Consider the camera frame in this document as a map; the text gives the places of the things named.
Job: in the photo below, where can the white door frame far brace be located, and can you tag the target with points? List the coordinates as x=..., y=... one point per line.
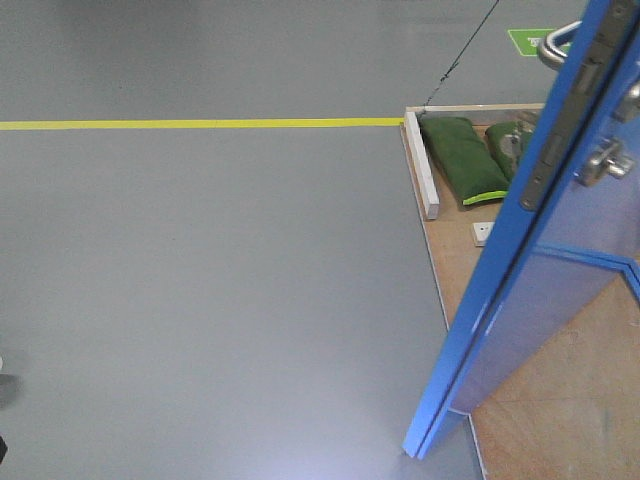
x=481, y=232

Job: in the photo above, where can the silver door lock cylinder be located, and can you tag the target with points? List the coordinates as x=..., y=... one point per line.
x=608, y=159

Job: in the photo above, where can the green sandbag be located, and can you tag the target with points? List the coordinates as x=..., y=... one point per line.
x=474, y=176
x=507, y=143

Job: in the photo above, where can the white rail far edge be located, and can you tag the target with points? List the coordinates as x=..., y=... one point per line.
x=423, y=174

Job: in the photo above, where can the plywood base platform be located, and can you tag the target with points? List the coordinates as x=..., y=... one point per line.
x=571, y=410

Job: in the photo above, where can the right green sandbag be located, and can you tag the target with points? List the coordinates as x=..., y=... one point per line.
x=507, y=143

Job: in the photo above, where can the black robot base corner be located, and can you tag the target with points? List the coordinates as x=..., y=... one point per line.
x=3, y=449

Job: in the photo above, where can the blue door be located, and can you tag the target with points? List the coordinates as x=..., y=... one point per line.
x=538, y=269

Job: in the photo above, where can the left green sandbag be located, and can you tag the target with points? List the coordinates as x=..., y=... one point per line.
x=474, y=176

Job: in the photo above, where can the metal door latch plate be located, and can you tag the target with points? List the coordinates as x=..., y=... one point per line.
x=605, y=30

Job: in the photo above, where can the silver door handle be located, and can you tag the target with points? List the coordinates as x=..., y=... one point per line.
x=550, y=49

